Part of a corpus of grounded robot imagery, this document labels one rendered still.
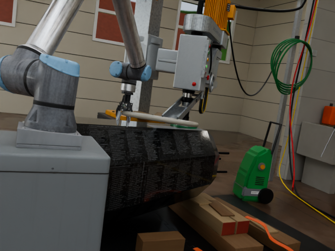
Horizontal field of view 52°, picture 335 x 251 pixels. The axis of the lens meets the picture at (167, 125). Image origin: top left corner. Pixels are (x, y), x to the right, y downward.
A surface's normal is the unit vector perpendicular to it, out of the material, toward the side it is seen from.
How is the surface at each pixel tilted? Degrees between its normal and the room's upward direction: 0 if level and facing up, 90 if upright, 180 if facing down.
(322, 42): 90
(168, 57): 90
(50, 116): 67
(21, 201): 90
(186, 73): 90
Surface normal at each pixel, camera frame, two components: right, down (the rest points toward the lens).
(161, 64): -0.04, 0.12
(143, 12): -0.51, 0.04
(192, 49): -0.29, 0.07
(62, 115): 0.65, -0.19
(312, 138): -0.92, -0.07
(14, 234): 0.37, 0.16
